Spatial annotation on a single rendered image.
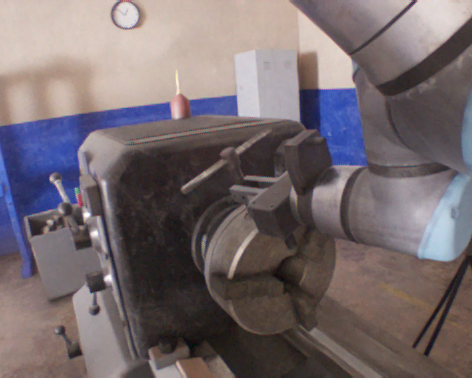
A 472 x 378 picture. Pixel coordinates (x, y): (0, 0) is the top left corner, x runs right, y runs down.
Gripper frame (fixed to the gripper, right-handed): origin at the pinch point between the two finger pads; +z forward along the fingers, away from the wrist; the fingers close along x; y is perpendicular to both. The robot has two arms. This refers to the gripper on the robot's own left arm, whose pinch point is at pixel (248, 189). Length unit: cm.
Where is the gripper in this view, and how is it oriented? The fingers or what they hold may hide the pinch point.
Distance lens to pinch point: 56.9
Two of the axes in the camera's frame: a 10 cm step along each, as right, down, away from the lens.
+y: 3.9, 8.4, 3.8
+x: 7.1, -5.4, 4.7
